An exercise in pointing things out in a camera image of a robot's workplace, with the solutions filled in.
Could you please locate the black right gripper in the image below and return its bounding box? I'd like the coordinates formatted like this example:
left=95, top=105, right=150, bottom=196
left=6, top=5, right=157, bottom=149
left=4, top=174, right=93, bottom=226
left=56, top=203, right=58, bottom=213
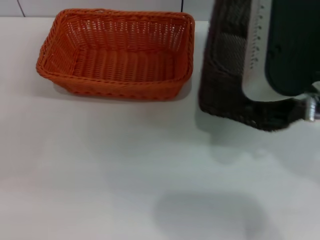
left=264, top=0, right=320, bottom=124

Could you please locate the dark brown woven basket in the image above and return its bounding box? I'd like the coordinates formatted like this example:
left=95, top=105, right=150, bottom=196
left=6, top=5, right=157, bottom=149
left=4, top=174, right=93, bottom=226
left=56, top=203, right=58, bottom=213
left=198, top=0, right=301, bottom=133

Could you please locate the orange woven plastic basket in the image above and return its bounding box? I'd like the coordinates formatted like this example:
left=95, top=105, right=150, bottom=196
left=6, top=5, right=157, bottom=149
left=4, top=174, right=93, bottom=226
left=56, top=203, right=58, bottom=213
left=35, top=8, right=196, bottom=102

